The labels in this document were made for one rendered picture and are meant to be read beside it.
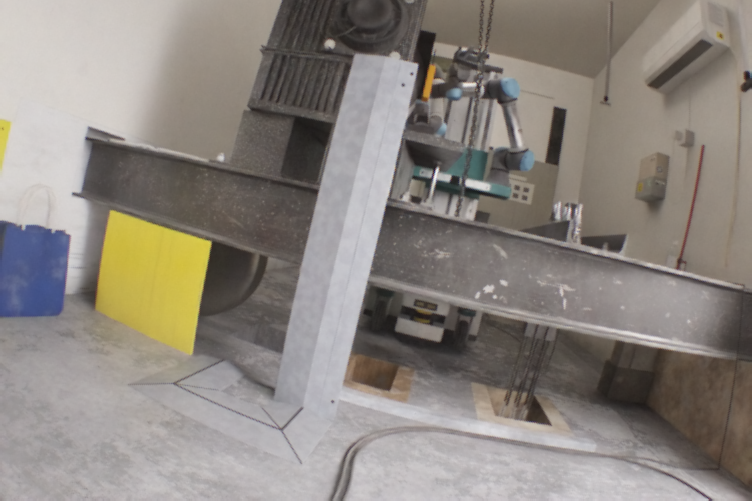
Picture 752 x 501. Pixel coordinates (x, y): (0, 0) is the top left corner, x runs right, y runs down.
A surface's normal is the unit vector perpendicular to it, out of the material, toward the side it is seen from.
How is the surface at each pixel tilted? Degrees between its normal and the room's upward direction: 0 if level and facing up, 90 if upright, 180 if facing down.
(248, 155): 90
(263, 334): 90
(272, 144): 90
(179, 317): 90
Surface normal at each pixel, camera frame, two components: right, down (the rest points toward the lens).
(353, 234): 0.04, -0.01
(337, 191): -0.29, -0.09
